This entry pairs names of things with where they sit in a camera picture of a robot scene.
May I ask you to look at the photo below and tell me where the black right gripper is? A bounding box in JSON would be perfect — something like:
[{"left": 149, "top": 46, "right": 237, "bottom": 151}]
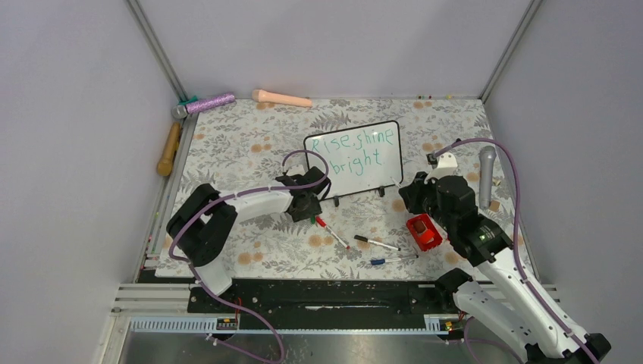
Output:
[{"left": 399, "top": 171, "right": 456, "bottom": 232}]

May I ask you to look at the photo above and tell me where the white whiteboard black frame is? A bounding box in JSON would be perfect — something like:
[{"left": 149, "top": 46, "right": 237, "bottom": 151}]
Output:
[{"left": 303, "top": 121, "right": 403, "bottom": 199}]

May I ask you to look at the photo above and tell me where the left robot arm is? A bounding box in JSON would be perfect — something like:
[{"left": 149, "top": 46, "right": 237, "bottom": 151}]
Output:
[{"left": 166, "top": 167, "right": 331, "bottom": 312}]

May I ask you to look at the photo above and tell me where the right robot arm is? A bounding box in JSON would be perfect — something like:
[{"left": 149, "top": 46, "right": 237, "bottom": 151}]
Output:
[{"left": 399, "top": 172, "right": 611, "bottom": 363}]

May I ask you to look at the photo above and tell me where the red marker pen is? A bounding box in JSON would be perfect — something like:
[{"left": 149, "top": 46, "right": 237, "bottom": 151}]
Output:
[{"left": 315, "top": 216, "right": 350, "bottom": 250}]

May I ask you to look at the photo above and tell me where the red plastic box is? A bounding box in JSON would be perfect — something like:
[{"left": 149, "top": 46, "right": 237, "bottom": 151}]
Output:
[{"left": 406, "top": 214, "right": 444, "bottom": 252}]

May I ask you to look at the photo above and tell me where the black marker pen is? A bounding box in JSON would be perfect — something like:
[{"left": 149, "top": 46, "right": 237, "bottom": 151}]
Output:
[{"left": 353, "top": 234, "right": 401, "bottom": 252}]

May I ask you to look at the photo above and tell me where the small wooden cube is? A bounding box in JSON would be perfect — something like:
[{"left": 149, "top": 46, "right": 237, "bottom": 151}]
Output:
[{"left": 489, "top": 200, "right": 501, "bottom": 212}]

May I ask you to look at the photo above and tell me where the blue marker pen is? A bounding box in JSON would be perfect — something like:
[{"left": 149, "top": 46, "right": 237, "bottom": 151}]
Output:
[{"left": 370, "top": 254, "right": 419, "bottom": 266}]

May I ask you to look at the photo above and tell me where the silver microphone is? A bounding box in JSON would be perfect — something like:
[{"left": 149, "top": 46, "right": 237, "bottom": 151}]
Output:
[{"left": 478, "top": 146, "right": 497, "bottom": 209}]

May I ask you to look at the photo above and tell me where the pink microphone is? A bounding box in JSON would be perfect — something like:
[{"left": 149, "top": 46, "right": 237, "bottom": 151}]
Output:
[{"left": 252, "top": 89, "right": 312, "bottom": 108}]

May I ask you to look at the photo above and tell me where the gold microphone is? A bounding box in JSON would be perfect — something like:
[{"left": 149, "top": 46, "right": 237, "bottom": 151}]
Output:
[{"left": 156, "top": 122, "right": 181, "bottom": 177}]

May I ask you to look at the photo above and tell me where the purple glitter microphone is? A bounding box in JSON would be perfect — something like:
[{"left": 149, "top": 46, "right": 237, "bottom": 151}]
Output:
[{"left": 171, "top": 93, "right": 236, "bottom": 120}]

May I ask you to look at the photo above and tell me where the whiteboard wire stand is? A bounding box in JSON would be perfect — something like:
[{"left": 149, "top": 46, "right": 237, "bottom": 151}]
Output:
[{"left": 331, "top": 186, "right": 386, "bottom": 207}]

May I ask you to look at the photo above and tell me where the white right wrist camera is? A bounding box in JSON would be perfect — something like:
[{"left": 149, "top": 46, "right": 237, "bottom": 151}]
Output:
[{"left": 425, "top": 152, "right": 458, "bottom": 184}]

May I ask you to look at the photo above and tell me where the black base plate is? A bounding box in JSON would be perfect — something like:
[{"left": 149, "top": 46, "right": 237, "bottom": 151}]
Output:
[{"left": 187, "top": 278, "right": 466, "bottom": 332}]

